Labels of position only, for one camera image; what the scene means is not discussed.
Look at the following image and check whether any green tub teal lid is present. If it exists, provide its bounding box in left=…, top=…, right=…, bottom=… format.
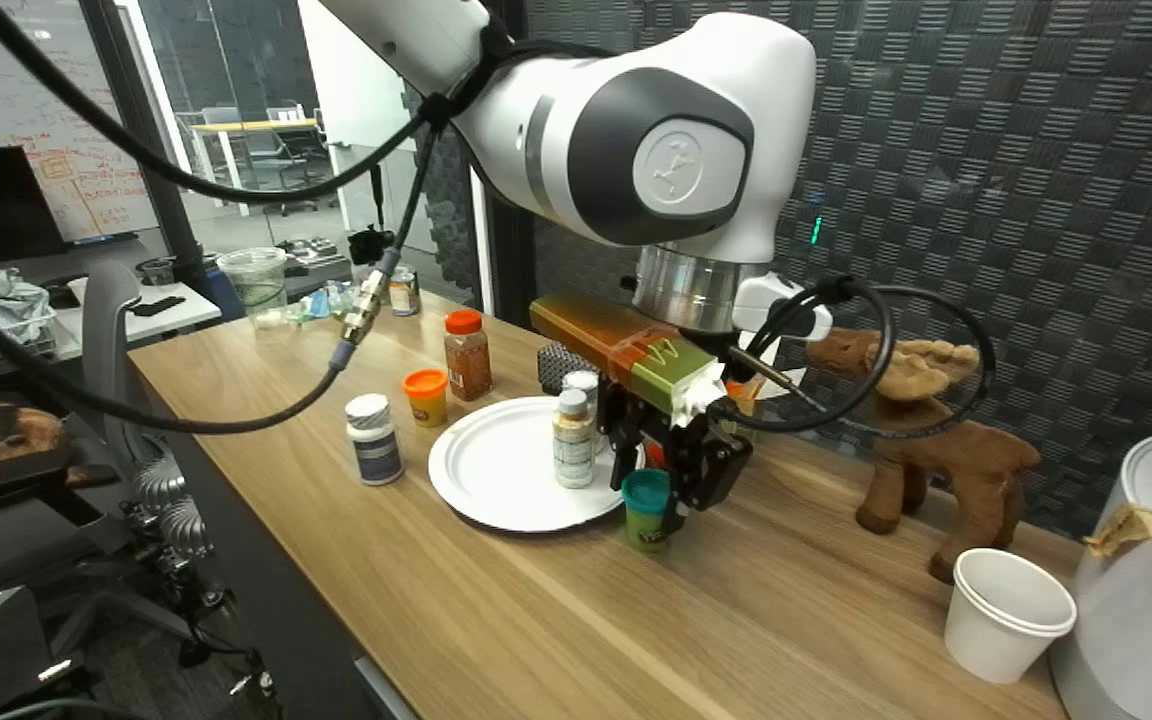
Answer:
left=620, top=470, right=673, bottom=550

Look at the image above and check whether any small glass jar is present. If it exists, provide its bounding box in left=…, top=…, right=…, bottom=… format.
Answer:
left=389, top=266, right=422, bottom=317

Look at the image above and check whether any red ball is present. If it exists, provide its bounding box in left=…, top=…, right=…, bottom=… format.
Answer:
left=643, top=445, right=669, bottom=470

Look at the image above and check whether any brown plush moose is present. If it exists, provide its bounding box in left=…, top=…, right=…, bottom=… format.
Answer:
left=856, top=340, right=1042, bottom=581

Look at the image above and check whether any white paper plate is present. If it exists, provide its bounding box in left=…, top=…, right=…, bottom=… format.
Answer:
left=429, top=396, right=620, bottom=534

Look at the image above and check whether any white paper cup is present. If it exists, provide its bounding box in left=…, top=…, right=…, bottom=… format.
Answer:
left=945, top=550, right=1082, bottom=684

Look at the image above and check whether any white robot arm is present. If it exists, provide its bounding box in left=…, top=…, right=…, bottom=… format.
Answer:
left=325, top=0, right=816, bottom=340

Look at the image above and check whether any spice jar orange cap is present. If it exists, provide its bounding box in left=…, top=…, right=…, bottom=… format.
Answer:
left=443, top=309, right=494, bottom=402

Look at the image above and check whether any wrist camera with tape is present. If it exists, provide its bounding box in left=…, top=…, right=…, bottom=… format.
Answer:
left=528, top=297, right=727, bottom=425

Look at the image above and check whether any yellow tub orange lid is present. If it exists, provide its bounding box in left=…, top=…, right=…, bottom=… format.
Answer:
left=406, top=368, right=449, bottom=425

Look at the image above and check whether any white bottle cream cap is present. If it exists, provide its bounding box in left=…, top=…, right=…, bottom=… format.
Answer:
left=553, top=392, right=595, bottom=489

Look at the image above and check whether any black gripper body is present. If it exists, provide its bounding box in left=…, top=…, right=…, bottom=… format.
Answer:
left=602, top=384, right=751, bottom=513

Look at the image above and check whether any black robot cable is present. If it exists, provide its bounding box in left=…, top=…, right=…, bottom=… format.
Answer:
left=722, top=272, right=1002, bottom=436

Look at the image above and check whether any white bucket with items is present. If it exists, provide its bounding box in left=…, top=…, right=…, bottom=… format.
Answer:
left=1054, top=436, right=1152, bottom=720

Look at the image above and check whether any white pill bottle blue label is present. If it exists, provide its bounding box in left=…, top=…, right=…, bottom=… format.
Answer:
left=562, top=368, right=602, bottom=425

